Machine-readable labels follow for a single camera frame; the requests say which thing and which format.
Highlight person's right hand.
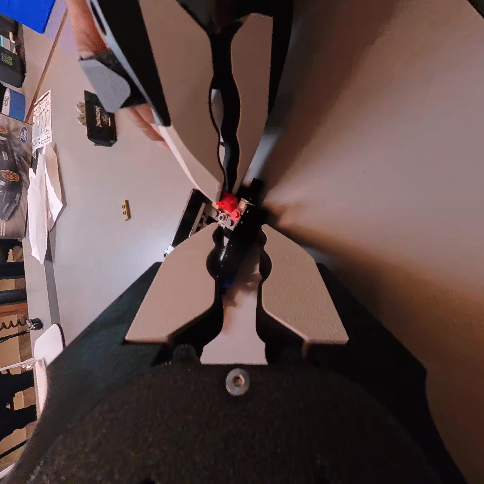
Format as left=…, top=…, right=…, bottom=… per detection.
left=67, top=0, right=165, bottom=144

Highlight small black box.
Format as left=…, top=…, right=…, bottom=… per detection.
left=0, top=34, right=27, bottom=90

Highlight white book stand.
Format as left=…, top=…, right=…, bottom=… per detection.
left=32, top=324, right=66, bottom=413

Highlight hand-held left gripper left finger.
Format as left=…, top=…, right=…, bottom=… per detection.
left=125, top=224, right=226, bottom=359

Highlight black lego assembly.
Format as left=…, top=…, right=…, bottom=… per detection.
left=76, top=89, right=118, bottom=148

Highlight white paper bags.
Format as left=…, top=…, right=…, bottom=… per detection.
left=27, top=144, right=65, bottom=264

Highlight lego set box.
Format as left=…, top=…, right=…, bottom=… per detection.
left=0, top=114, right=35, bottom=243

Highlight blue bin with white label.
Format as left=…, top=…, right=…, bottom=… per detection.
left=0, top=0, right=57, bottom=35

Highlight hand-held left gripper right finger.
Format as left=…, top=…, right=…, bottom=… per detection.
left=255, top=225, right=350, bottom=360

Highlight printed white sheet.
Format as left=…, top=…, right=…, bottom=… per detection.
left=31, top=91, right=53, bottom=150

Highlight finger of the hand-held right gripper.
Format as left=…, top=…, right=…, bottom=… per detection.
left=226, top=12, right=274, bottom=193
left=140, top=0, right=229, bottom=200

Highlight partly built lego car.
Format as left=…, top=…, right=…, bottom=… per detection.
left=170, top=178, right=269, bottom=292

